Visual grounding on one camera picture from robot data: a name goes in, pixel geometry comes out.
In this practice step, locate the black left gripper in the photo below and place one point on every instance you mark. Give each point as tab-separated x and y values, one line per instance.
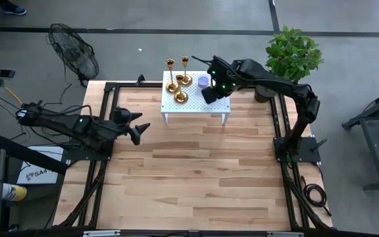
110	130

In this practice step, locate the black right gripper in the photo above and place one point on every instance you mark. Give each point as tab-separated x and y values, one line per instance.
223	79

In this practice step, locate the purple candle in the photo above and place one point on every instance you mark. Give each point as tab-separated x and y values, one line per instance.
203	81

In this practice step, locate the gold brass candlestick holder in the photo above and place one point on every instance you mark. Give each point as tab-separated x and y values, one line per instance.
172	87
187	80
180	97

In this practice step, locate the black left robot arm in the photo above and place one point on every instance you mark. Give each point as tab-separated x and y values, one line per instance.
54	122

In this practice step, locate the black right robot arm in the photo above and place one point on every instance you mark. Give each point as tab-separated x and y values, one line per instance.
275	82

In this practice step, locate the black round plant pot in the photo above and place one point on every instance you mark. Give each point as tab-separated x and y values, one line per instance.
264	94

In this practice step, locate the green leafy potted tree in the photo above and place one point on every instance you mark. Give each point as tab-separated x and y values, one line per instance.
293	54

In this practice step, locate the black round floor fan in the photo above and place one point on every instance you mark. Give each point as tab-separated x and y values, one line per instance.
74	54

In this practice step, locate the white printed cardboard box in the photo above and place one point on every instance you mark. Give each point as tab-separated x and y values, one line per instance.
41	171

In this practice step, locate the yellow and white bottle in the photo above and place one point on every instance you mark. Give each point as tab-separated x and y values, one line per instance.
14	192

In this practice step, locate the grey metal cart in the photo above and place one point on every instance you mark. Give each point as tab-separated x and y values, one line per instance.
378	131

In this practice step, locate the person's shoe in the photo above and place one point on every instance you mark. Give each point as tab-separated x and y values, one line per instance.
13	9

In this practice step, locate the black aluminium table frame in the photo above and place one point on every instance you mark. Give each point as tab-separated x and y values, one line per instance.
276	115

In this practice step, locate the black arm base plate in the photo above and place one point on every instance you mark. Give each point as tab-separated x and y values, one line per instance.
77	156
309	149

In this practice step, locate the silver metal bracket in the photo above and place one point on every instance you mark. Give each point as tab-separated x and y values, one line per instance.
285	234
101	233

